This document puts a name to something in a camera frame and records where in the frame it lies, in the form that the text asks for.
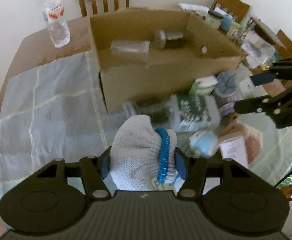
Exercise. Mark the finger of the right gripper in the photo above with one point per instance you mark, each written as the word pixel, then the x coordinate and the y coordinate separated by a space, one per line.
pixel 271 75
pixel 260 106

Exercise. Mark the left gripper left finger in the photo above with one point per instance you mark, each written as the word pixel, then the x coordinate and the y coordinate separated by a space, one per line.
pixel 93 171

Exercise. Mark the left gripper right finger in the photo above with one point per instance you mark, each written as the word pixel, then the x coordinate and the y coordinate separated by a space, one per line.
pixel 192 171

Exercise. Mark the white printed carton box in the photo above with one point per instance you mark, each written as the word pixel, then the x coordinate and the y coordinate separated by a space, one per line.
pixel 248 90

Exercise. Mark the white knit glove blue cuff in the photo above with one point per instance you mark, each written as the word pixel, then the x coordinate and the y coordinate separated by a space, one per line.
pixel 141 155

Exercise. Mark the green white labelled jar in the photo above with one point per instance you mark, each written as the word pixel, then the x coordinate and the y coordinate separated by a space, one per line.
pixel 181 113

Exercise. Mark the light blue yarn ball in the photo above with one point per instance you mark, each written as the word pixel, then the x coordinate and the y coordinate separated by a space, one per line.
pixel 203 144

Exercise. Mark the crumpled clear plastic bag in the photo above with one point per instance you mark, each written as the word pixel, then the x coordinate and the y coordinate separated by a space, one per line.
pixel 258 51

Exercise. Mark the pink rectangular box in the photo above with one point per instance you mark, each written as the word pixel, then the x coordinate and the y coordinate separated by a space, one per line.
pixel 234 148

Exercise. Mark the purple yarn ball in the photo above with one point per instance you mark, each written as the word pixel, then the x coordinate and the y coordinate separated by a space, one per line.
pixel 225 106

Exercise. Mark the dark flat tablet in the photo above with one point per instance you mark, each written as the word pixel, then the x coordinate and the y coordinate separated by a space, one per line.
pixel 266 33

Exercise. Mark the blue grey yarn ball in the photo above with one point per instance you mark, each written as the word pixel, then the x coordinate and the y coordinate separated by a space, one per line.
pixel 226 84

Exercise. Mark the pale green canister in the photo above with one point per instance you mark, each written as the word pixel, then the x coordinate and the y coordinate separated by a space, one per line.
pixel 233 30

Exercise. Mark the small green white box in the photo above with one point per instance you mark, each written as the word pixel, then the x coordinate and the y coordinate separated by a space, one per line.
pixel 203 85

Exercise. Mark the light grey checked tablecloth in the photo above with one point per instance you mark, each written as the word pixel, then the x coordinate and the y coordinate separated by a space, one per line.
pixel 57 111

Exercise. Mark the wooden chair far right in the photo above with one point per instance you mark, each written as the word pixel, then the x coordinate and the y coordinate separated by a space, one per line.
pixel 235 8

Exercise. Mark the light blue cup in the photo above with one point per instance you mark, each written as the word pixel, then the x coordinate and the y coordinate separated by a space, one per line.
pixel 226 22

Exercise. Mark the black lid glass jar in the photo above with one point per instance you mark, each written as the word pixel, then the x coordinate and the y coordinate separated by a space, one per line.
pixel 214 19

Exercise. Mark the stack of white papers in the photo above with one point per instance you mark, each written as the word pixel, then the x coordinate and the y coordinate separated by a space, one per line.
pixel 198 9

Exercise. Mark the clear empty plastic jar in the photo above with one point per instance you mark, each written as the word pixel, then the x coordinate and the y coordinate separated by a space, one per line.
pixel 130 50

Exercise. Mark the open cardboard box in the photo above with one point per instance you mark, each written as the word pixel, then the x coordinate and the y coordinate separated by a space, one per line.
pixel 168 71

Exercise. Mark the dark jar with grey lid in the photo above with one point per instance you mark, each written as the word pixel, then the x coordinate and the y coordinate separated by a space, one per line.
pixel 168 40

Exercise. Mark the clear plastic water bottle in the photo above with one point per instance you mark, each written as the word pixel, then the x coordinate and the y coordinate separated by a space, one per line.
pixel 53 13

